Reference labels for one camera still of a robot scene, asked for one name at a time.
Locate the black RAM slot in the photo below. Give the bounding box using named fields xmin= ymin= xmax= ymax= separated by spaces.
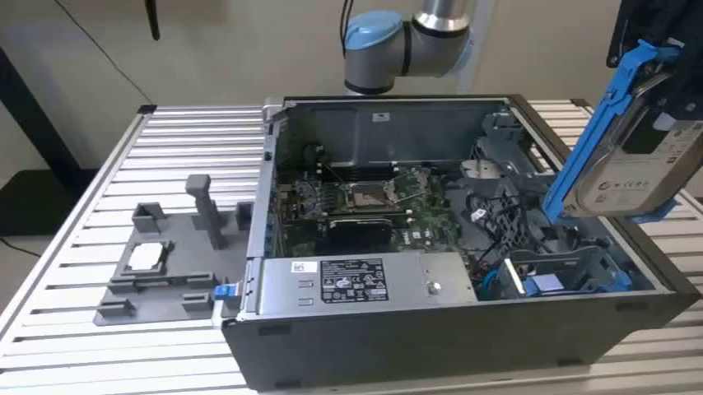
xmin=283 ymin=208 xmax=414 ymax=221

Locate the black plastic fan shroud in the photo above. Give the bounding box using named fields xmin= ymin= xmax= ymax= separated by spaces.
xmin=447 ymin=184 xmax=543 ymax=264

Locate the green motherboard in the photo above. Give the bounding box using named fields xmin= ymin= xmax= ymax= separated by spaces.
xmin=274 ymin=164 xmax=469 ymax=257

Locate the CPU socket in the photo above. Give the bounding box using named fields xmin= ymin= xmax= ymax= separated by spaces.
xmin=343 ymin=180 xmax=401 ymax=213

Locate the locking lever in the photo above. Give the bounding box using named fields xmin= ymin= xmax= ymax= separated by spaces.
xmin=321 ymin=160 xmax=351 ymax=186

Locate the silver power supply unit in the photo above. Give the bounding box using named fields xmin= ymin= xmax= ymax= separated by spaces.
xmin=255 ymin=251 xmax=478 ymax=318

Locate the dark grey open PC case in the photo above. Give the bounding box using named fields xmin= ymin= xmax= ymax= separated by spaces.
xmin=219 ymin=93 xmax=702 ymax=392

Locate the grey parts rack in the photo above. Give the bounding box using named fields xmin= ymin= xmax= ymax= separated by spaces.
xmin=94 ymin=173 xmax=258 ymax=328

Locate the silver CPU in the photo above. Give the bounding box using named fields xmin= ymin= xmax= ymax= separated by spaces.
xmin=127 ymin=243 xmax=167 ymax=271

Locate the black desk stand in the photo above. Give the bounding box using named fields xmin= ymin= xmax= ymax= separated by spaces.
xmin=0 ymin=45 xmax=104 ymax=238

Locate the silver metal bracket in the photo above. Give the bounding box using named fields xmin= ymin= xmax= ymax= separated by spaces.
xmin=459 ymin=158 xmax=506 ymax=183

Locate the black looped wire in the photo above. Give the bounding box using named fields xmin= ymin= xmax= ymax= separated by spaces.
xmin=465 ymin=192 xmax=521 ymax=232

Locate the blue data wire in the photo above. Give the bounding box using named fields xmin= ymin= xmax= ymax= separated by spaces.
xmin=482 ymin=266 xmax=501 ymax=299

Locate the thick black hanging cable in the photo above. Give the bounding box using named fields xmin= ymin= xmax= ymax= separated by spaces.
xmin=144 ymin=0 xmax=163 ymax=41

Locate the thin black wall cable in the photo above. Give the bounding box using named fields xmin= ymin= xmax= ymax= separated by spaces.
xmin=52 ymin=0 xmax=156 ymax=109

